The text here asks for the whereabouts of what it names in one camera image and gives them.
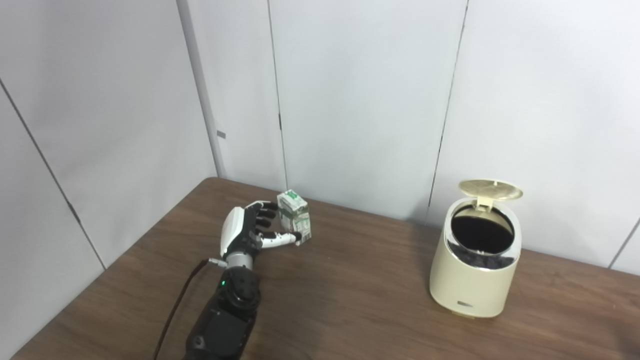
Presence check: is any green white milk carton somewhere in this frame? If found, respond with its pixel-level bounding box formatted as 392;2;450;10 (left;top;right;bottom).
276;189;312;246

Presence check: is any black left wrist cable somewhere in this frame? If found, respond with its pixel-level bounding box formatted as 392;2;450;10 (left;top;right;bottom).
152;258;226;360

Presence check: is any cream round bin lid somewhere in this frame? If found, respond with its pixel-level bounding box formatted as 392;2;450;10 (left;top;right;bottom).
458;179;523;211

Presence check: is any white wall post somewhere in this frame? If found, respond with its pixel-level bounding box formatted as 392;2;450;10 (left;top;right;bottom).
176;0;226;179

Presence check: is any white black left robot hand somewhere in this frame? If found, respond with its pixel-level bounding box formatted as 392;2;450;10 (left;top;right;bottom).
220;201;302;260

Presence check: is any cream-colored bin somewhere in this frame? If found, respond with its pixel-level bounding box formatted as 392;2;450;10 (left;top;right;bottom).
429;180;524;319

